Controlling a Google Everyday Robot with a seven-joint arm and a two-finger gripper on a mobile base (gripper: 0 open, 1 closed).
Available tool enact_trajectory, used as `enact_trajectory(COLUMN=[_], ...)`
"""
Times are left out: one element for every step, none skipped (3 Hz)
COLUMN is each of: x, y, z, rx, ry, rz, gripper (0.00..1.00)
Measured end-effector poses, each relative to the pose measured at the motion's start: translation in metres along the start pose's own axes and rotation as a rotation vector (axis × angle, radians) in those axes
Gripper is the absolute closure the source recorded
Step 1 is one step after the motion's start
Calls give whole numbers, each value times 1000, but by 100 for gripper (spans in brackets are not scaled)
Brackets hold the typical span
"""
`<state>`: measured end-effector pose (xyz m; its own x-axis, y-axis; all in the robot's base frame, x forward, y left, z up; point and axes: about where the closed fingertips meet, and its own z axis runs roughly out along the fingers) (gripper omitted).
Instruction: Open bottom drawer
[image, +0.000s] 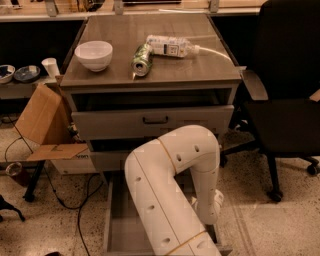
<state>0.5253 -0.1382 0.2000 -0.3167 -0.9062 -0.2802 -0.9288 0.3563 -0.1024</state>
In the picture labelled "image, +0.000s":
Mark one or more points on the grey bottom drawer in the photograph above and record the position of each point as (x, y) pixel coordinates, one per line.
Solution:
(124, 233)

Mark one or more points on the grey drawer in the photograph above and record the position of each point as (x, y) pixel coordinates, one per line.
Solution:
(124, 233)
(136, 123)

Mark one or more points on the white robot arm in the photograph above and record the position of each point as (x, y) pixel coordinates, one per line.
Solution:
(172, 181)

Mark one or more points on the grey top drawer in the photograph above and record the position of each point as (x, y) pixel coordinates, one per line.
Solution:
(136, 123)

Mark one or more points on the grey drawer cabinet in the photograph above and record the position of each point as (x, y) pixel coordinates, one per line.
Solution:
(127, 104)

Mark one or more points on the white ceramic bowl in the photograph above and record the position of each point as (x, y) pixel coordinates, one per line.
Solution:
(94, 55)

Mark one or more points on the brown cardboard box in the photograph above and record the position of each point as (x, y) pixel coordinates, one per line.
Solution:
(46, 121)

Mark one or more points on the black office chair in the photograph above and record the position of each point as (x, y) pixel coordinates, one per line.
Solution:
(279, 94)

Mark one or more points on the white paper cup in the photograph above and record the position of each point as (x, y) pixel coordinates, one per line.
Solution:
(50, 65)

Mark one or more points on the dark blue small bowl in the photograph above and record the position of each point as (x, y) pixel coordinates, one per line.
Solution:
(27, 74)

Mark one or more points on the dark red cup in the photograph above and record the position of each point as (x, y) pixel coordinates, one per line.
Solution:
(17, 172)

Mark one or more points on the white patterned small bowl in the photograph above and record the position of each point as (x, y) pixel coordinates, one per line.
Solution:
(6, 73)

